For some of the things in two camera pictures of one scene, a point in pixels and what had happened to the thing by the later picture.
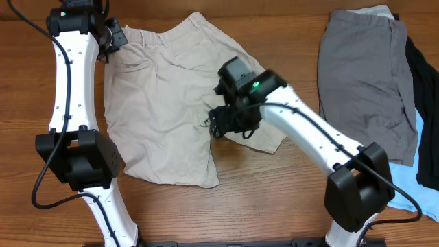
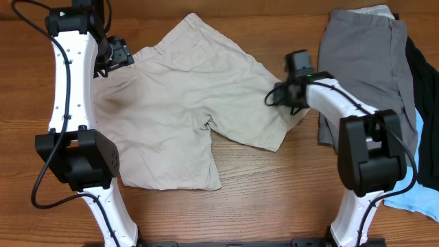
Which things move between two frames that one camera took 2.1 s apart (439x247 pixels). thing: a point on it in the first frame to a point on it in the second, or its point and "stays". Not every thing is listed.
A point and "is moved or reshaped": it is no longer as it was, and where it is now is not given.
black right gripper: [221, 124] to [280, 98]
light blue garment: [405, 176] stays
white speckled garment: [381, 10] stays
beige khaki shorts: [158, 91] is moved or reshaped
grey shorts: [365, 83] stays
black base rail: [298, 242] stays
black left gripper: [119, 38] to [123, 55]
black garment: [426, 84] stays
